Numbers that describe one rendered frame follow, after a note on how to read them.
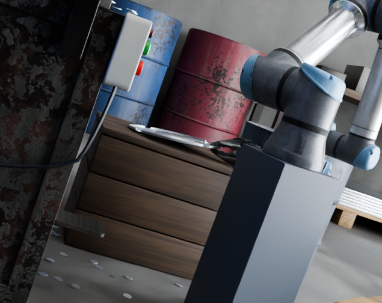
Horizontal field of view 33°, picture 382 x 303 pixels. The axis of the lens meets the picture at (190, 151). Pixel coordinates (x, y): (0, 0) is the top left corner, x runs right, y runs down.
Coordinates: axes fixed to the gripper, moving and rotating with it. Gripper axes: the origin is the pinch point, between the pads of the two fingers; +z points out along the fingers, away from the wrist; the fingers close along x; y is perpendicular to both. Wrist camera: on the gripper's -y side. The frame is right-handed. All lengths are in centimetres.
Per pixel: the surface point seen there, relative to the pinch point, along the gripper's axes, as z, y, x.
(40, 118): 30, 80, -5
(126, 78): 17, 79, -15
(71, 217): 27, 51, 19
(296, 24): -35, -305, -79
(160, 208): 10.4, 15.5, 19.4
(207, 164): 0.2, 12.9, 4.1
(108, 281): 18, 36, 36
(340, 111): -86, -321, -22
